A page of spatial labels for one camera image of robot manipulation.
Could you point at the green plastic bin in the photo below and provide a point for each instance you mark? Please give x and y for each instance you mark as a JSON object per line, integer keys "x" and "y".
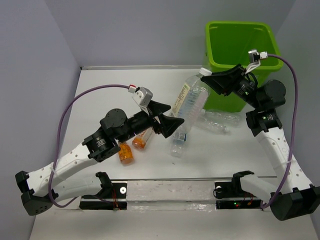
{"x": 227, "y": 44}

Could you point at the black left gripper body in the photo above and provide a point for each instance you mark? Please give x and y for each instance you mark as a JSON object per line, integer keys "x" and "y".
{"x": 141, "y": 122}

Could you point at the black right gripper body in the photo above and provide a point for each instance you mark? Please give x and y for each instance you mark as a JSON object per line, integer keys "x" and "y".
{"x": 245, "y": 88}

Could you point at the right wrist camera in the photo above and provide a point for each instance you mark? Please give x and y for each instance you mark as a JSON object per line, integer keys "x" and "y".
{"x": 255, "y": 58}

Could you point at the short orange bottle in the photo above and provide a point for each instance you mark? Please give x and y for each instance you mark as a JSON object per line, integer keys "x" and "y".
{"x": 125, "y": 154}

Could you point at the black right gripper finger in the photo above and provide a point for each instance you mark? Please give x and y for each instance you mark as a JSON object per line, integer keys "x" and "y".
{"x": 219, "y": 89}
{"x": 224, "y": 78}

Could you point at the tall orange label bottle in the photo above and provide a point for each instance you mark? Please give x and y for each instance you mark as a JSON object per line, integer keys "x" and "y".
{"x": 141, "y": 140}

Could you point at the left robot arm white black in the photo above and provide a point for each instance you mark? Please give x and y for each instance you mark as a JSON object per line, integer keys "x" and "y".
{"x": 42, "y": 188}

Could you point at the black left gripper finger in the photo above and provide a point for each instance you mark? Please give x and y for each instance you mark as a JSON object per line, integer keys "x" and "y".
{"x": 157, "y": 109}
{"x": 168, "y": 124}

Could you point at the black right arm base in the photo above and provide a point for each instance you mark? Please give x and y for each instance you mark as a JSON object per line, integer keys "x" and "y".
{"x": 230, "y": 195}

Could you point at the clear bottle beige label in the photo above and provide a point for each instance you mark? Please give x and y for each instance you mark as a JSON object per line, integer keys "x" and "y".
{"x": 191, "y": 100}

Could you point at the small clear bottle blue label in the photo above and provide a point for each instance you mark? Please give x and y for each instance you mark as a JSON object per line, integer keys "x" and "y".
{"x": 178, "y": 142}

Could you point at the large clear crushed bottle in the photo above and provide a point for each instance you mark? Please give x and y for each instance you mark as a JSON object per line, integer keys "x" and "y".
{"x": 217, "y": 121}

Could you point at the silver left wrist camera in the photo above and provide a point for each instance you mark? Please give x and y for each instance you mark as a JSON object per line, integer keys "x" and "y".
{"x": 142, "y": 96}

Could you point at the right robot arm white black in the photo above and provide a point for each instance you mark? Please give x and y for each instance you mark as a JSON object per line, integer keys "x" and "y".
{"x": 295, "y": 195}

